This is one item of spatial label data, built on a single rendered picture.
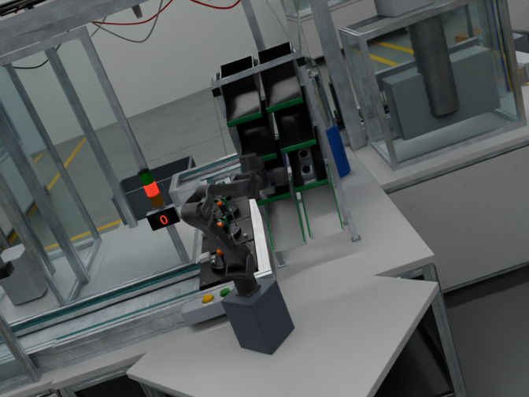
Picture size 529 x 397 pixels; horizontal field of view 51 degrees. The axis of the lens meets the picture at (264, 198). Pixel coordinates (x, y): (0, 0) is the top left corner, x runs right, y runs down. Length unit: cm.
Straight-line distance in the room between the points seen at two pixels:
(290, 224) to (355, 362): 67
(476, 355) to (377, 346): 125
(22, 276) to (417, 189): 200
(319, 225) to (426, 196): 83
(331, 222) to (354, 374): 68
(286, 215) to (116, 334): 79
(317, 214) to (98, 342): 97
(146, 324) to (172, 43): 1063
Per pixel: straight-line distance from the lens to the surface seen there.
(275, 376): 178
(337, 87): 318
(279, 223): 217
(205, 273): 225
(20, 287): 307
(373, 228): 236
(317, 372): 174
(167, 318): 218
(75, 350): 231
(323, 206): 217
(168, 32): 1251
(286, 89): 205
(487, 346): 299
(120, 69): 1267
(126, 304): 244
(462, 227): 297
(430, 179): 281
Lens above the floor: 197
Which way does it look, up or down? 22 degrees down
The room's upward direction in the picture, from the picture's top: 20 degrees counter-clockwise
